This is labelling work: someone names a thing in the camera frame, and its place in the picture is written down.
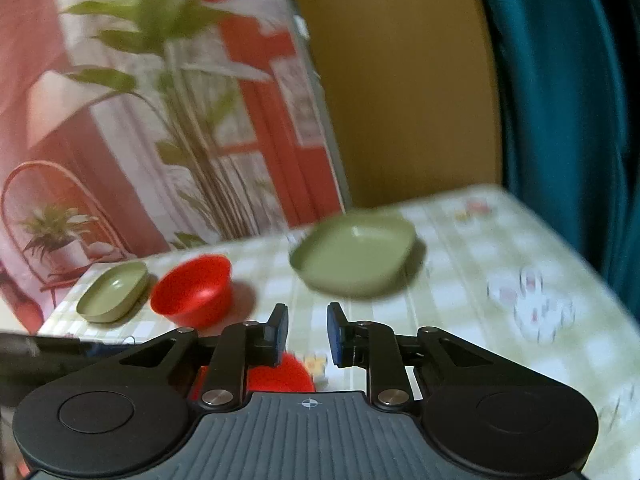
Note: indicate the small green plate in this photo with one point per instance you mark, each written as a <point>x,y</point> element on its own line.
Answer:
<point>112,295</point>

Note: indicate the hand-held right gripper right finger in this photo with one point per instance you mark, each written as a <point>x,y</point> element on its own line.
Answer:
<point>334,336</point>

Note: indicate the printed wall poster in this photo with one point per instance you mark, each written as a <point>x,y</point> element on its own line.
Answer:
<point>125,160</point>

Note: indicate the large green plate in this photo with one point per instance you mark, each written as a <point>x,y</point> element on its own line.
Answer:
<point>357,255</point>

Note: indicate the red bowl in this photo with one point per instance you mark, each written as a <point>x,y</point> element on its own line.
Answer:
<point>285,377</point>
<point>192,287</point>

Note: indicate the teal curtain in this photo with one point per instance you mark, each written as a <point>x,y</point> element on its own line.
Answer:
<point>565,110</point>

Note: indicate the green checked tablecloth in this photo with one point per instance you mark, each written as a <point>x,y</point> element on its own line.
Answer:
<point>450,320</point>

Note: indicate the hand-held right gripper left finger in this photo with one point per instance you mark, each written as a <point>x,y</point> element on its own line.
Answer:
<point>282,331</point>

